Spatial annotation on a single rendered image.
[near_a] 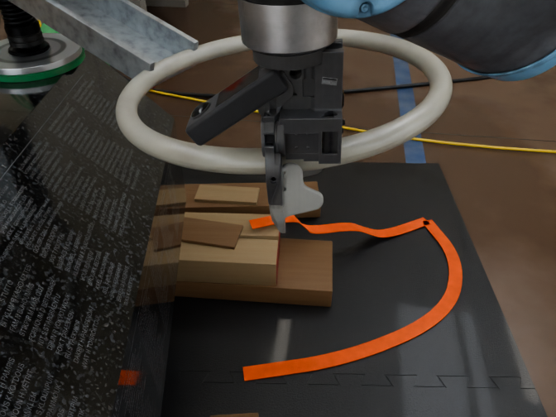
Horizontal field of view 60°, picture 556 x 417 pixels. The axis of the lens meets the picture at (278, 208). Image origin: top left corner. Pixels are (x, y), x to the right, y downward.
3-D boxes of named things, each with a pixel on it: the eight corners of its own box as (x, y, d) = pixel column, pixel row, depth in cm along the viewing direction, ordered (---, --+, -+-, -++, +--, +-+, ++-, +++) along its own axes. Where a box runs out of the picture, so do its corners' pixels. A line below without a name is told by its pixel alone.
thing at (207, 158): (47, 131, 69) (40, 112, 68) (246, 33, 101) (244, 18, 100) (360, 226, 46) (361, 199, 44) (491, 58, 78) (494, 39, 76)
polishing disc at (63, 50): (102, 45, 110) (101, 40, 109) (31, 82, 95) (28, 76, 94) (31, 33, 117) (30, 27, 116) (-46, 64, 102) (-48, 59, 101)
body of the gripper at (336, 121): (340, 170, 50) (344, 56, 42) (257, 171, 51) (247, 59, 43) (337, 134, 56) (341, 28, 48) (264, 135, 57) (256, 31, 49)
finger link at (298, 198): (323, 244, 54) (323, 166, 50) (270, 244, 54) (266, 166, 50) (323, 231, 56) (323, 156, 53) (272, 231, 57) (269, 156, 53)
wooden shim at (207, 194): (194, 202, 192) (194, 198, 191) (199, 187, 200) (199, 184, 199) (256, 205, 190) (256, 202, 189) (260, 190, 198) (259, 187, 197)
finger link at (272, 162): (281, 210, 51) (279, 129, 47) (267, 210, 51) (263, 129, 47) (285, 193, 55) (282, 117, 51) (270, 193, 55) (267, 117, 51)
